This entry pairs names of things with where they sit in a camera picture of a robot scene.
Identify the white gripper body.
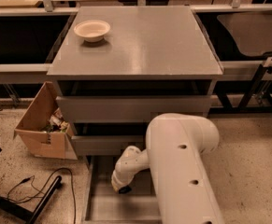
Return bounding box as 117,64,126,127
111,170,133,192

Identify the dark blue snack bar wrapper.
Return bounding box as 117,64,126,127
119,186,132,194

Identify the cardboard box with items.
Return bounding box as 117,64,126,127
14,82,77,160

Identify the grey open bottom drawer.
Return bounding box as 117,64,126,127
81,156,162,224

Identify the grey top drawer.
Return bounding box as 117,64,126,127
56,96,211,123

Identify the grey middle drawer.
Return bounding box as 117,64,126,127
71,135,144,156

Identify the black stand leg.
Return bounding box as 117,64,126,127
0,175,63,224

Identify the grey drawer cabinet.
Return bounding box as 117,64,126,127
47,6,224,224

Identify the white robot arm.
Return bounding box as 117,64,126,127
111,113,225,224

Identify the black floor cable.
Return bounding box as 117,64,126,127
6,167,78,224

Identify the white paper bowl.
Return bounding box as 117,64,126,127
74,20,110,43

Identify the black table leg frame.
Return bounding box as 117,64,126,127
210,52,272,114

